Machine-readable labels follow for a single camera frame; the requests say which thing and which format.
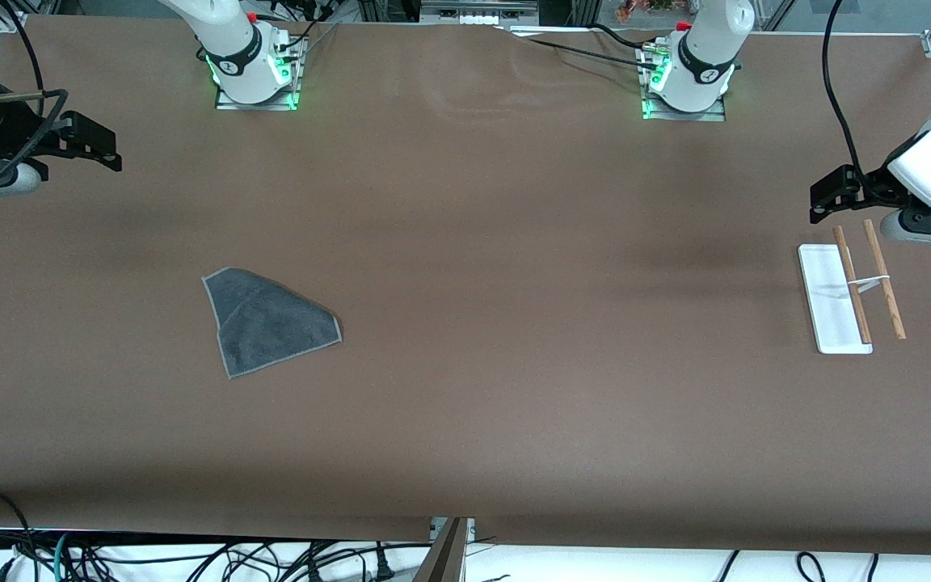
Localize grey microfibre towel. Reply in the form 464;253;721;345
201;267;343;379

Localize red orange small objects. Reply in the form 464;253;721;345
615;0;680;21

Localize brown table cover sheet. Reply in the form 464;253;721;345
0;15;931;557

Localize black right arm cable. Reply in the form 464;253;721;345
0;0;72;183

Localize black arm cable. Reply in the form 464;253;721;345
0;0;72;183
823;0;911;207

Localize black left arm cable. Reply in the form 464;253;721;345
823;0;911;207

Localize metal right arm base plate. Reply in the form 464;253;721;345
215;36;303;112

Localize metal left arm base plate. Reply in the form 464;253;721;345
639;44;729;122

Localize short black table cable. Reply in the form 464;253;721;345
589;22;660;49

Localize long black table cable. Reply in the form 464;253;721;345
502;27;662;70

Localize teal floor cable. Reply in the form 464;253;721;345
52;532;74;582

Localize tangled black floor cables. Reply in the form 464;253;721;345
70;538;434;582

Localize brown metal frame post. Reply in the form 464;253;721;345
415;517;468;582

